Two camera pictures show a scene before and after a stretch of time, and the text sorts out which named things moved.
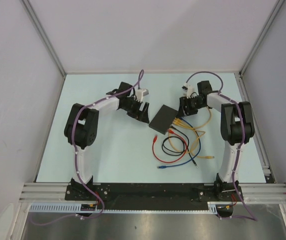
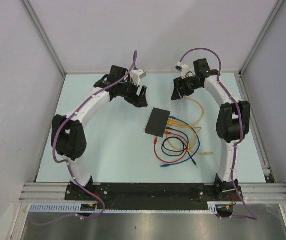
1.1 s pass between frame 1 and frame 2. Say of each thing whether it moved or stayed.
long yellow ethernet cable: moved
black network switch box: moved
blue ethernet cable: moved
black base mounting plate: stayed
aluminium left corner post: stayed
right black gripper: moved
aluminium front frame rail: stayed
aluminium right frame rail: stayed
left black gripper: moved
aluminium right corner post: stayed
